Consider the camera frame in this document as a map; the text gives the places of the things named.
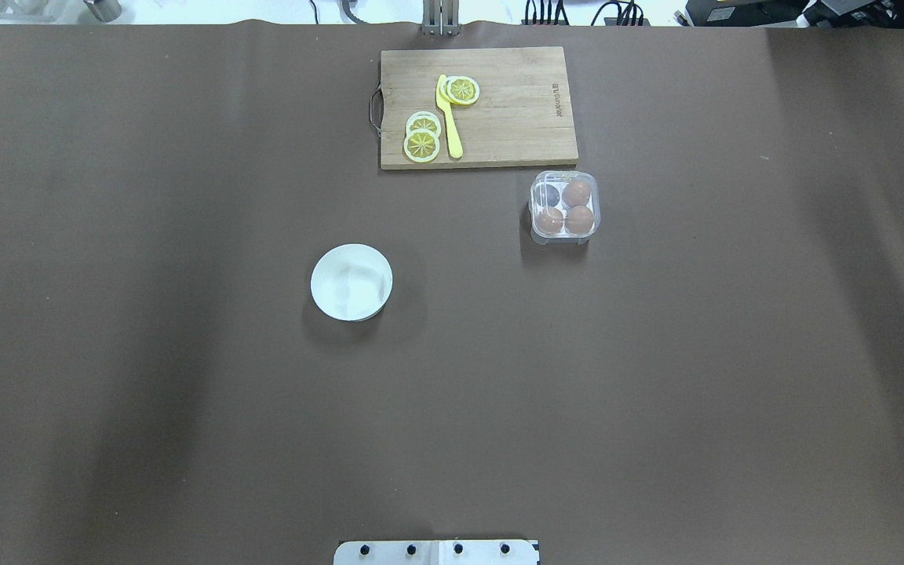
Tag brown egg from bowl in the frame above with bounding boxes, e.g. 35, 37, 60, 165
532, 207, 566, 237

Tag small metal cylinder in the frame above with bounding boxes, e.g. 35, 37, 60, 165
83, 0, 123, 23

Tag clear plastic egg box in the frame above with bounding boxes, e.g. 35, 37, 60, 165
527, 170, 600, 246

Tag lemon slice lower back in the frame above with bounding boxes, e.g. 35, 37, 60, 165
405, 111, 442, 136

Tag brown egg in box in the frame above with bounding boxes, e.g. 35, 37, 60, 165
562, 178, 593, 208
564, 206, 596, 237

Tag wooden cutting board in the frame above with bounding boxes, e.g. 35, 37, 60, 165
379, 46, 580, 170

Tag lemon slice lower front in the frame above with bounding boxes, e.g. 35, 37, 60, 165
403, 128, 441, 163

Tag white metal base plate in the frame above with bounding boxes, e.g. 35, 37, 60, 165
333, 539, 541, 564

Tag black power strip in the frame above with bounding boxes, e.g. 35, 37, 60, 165
518, 1, 650, 27

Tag aluminium frame post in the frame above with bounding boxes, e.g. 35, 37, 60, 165
421, 0, 461, 37

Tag white bowl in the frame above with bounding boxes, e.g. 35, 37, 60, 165
311, 243, 392, 323

